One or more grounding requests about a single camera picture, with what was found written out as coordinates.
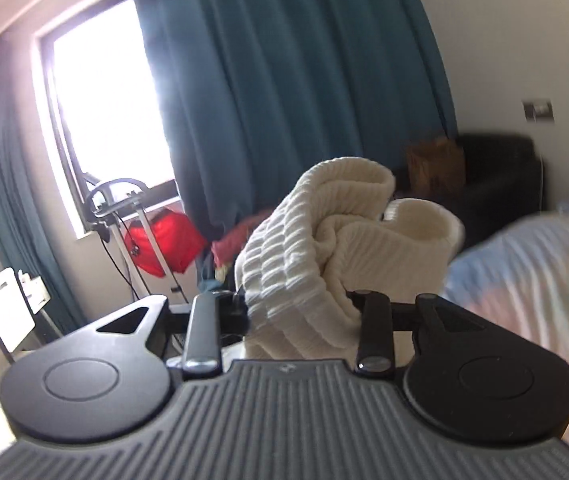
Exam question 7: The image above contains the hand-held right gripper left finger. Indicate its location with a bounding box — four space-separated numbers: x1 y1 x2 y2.
95 292 251 380

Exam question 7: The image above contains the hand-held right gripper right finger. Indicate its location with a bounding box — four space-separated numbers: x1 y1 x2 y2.
347 290 515 377

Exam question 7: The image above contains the cream knit sweater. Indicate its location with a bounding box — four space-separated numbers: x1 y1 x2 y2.
234 157 466 361

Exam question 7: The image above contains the pile of colourful clothes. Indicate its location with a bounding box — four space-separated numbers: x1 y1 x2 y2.
197 210 270 293

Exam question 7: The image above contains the red bag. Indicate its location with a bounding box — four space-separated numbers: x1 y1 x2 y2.
125 210 210 278

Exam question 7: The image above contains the pastel tie-dye bed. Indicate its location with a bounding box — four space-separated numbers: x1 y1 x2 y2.
441 132 569 480

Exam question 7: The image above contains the brown cardboard box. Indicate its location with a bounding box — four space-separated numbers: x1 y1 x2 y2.
407 136 466 193

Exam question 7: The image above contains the dark sofa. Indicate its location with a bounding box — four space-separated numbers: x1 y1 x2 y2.
394 132 550 251

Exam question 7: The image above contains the white and black chair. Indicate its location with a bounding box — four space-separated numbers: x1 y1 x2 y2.
0 267 38 361

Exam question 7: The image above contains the narrow blue curtain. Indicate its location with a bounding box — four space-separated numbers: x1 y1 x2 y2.
0 42 88 346

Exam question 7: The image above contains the window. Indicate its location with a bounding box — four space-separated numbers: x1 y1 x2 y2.
34 0 182 238

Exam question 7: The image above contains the wide blue curtain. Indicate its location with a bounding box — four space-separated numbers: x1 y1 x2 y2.
124 0 457 241

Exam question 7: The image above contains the metal wall switch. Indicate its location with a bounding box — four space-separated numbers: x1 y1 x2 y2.
521 99 555 123

